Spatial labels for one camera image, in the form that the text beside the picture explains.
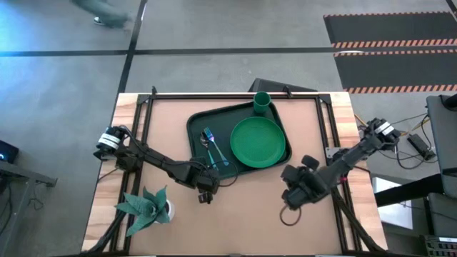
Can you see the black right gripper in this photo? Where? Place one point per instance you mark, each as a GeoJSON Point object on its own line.
{"type": "Point", "coordinates": [307, 182]}

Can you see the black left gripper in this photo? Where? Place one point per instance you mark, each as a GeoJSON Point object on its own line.
{"type": "Point", "coordinates": [207, 182]}

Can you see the iridescent metal spoon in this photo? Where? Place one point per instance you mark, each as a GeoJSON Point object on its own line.
{"type": "Point", "coordinates": [204, 140]}

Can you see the iridescent metal fork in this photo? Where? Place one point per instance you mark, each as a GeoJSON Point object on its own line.
{"type": "Point", "coordinates": [209, 133]}

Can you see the green plastic plate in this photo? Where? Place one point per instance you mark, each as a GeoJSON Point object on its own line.
{"type": "Point", "coordinates": [257, 142]}

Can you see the green plastic cup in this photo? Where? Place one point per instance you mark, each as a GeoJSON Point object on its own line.
{"type": "Point", "coordinates": [262, 103]}

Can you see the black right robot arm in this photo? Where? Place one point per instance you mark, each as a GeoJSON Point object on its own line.
{"type": "Point", "coordinates": [357, 151]}

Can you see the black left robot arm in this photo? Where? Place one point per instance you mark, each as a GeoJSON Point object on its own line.
{"type": "Point", "coordinates": [160, 160]}

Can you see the dark green serving tray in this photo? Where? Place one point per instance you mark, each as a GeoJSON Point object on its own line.
{"type": "Point", "coordinates": [218, 123]}

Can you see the green artificial potted plant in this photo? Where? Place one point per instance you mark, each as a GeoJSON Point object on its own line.
{"type": "Point", "coordinates": [146, 210]}

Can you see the white box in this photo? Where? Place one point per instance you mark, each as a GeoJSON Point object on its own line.
{"type": "Point", "coordinates": [392, 214]}

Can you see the black computer case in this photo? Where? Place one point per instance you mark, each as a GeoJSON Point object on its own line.
{"type": "Point", "coordinates": [271, 85]}

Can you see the black desk support bar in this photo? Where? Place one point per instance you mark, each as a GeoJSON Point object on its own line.
{"type": "Point", "coordinates": [410, 191]}

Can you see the black power brick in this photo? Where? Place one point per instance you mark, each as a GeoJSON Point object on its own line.
{"type": "Point", "coordinates": [421, 146]}

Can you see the dark slotted equipment case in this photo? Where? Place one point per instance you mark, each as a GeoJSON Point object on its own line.
{"type": "Point", "coordinates": [441, 248]}

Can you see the black hazard-striped floor mat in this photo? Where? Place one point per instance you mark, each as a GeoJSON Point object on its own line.
{"type": "Point", "coordinates": [392, 71]}
{"type": "Point", "coordinates": [392, 28]}

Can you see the grey metal stand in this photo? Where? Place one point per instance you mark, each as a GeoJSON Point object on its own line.
{"type": "Point", "coordinates": [25, 173]}

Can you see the black electronic device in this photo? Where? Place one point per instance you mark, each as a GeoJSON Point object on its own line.
{"type": "Point", "coordinates": [7, 151]}

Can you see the person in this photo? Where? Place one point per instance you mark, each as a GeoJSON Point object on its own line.
{"type": "Point", "coordinates": [107, 14]}

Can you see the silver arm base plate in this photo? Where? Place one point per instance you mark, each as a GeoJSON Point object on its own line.
{"type": "Point", "coordinates": [330, 152]}

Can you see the black diagonal frame strut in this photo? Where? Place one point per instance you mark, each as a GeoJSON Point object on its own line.
{"type": "Point", "coordinates": [369, 242]}
{"type": "Point", "coordinates": [103, 232]}

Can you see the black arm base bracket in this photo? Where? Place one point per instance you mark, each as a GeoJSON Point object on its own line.
{"type": "Point", "coordinates": [98, 155]}

